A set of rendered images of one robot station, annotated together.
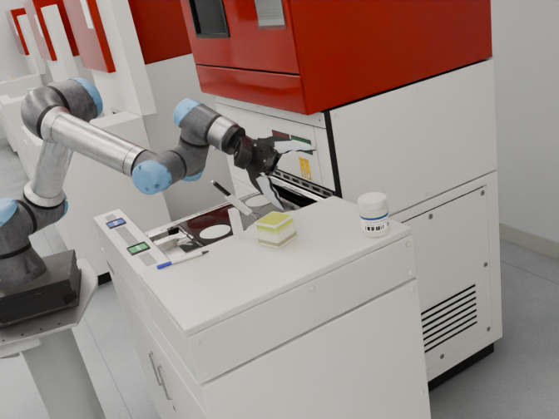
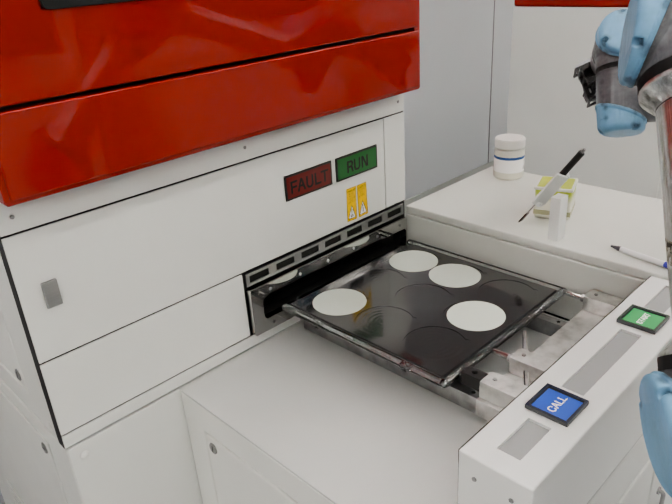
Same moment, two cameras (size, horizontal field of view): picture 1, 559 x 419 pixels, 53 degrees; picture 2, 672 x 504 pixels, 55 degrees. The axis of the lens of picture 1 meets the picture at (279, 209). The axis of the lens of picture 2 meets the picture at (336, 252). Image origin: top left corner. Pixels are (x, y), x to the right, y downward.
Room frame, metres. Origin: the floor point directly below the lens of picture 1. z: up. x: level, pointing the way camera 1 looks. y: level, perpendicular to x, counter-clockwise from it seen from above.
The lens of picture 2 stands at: (2.14, 1.05, 1.48)
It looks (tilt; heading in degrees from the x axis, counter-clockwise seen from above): 25 degrees down; 252
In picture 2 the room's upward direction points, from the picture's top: 4 degrees counter-clockwise
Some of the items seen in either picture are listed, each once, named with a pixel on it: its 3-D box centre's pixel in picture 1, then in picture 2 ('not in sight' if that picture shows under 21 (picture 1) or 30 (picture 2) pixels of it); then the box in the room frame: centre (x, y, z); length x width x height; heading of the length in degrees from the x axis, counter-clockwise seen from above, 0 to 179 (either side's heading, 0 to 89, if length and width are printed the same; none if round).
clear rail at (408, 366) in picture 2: (222, 206); (356, 341); (1.83, 0.19, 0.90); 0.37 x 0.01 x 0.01; 116
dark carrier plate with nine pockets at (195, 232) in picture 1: (245, 219); (422, 298); (1.67, 0.11, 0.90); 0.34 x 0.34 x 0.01; 26
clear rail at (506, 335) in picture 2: (195, 240); (510, 332); (1.59, 0.28, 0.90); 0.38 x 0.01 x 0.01; 26
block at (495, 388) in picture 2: (155, 236); (509, 394); (1.68, 0.41, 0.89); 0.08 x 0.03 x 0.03; 116
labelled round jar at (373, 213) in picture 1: (373, 214); (509, 156); (1.27, -0.23, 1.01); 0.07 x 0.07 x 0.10
